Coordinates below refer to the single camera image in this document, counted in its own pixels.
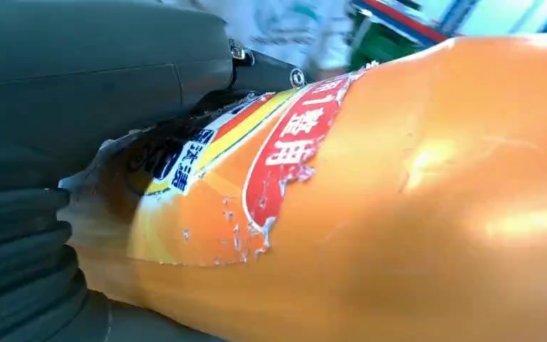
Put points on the person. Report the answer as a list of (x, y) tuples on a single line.
[(292, 28)]

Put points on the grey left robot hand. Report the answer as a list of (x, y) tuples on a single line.
[(80, 80)]

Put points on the red and blue striped rail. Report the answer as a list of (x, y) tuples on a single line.
[(405, 23)]

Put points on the green table mat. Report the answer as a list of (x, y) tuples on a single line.
[(382, 49)]

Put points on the orange drink bottle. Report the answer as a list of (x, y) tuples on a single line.
[(396, 212)]

